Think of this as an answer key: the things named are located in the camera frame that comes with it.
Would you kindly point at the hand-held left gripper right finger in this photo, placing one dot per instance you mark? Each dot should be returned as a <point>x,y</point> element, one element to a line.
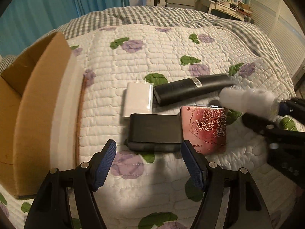
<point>195,170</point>

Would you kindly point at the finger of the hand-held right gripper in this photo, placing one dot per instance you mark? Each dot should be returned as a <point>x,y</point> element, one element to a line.
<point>294,105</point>
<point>258,122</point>

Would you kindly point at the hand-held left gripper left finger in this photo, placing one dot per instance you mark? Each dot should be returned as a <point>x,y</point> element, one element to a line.
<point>104,165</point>

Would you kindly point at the white fluffy roll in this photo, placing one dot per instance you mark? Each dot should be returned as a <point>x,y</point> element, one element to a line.
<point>247,100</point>

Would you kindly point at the pink rose-printed tin box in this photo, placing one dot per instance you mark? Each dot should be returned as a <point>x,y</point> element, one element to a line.
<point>206,130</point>

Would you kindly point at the black power bank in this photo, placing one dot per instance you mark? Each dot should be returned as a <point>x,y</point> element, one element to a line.
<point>154,130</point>

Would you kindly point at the white charger plug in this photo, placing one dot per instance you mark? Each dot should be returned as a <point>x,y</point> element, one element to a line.
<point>138,100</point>

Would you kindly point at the black cylindrical tube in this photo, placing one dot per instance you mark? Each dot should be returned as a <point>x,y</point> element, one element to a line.
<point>185,89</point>

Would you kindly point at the white slatted wardrobe door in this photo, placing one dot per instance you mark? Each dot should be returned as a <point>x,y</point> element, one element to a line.
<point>274,21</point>

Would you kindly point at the brown cardboard box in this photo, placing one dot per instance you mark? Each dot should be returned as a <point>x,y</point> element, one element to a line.
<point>35,100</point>

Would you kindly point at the white dressing table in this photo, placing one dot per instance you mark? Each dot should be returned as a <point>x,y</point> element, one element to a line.
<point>219,8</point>

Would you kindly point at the white floral quilt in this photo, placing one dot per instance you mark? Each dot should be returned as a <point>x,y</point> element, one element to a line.
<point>154,52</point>

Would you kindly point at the grey gingham bed sheet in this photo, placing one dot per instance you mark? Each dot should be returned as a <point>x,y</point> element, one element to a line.
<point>143,14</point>

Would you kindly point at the teal curtain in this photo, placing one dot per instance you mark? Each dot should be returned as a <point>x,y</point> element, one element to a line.
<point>47,4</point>

